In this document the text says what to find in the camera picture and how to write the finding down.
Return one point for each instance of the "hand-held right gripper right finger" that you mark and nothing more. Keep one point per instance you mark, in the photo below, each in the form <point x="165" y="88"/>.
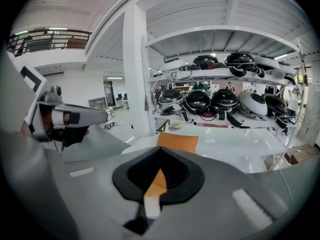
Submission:
<point x="220" y="196"/>

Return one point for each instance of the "white metal shelving rack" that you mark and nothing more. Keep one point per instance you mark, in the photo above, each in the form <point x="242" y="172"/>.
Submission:
<point x="217" y="32"/>

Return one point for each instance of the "stack of cardboard boxes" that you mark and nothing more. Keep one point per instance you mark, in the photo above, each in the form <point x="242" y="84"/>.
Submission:
<point x="110" y="113"/>

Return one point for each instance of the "grey low cabinet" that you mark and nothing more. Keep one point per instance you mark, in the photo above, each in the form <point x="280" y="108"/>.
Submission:
<point x="97" y="102"/>

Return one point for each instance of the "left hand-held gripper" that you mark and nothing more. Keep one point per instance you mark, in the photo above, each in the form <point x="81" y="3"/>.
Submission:
<point x="15" y="96"/>

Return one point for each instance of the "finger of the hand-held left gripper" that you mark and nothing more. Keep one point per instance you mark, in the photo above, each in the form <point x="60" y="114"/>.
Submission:
<point x="100" y="144"/>

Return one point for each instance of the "person's left hand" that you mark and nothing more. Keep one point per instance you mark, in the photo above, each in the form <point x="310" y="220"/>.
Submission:
<point x="72" y="135"/>

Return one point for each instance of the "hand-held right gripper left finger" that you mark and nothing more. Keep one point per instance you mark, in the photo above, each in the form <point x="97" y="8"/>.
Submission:
<point x="87" y="196"/>

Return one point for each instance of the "desk with monitors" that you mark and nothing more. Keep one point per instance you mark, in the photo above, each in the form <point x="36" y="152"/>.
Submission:
<point x="122" y="100"/>

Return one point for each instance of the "row of dome helmets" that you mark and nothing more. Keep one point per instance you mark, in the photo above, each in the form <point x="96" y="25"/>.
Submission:
<point x="240" y="61"/>
<point x="222" y="101"/>

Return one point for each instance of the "woven straw hat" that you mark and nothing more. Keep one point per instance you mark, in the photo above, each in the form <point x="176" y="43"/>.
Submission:
<point x="176" y="125"/>

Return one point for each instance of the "dark mezzanine railing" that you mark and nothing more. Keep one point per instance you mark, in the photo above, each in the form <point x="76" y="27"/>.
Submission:
<point x="50" y="42"/>

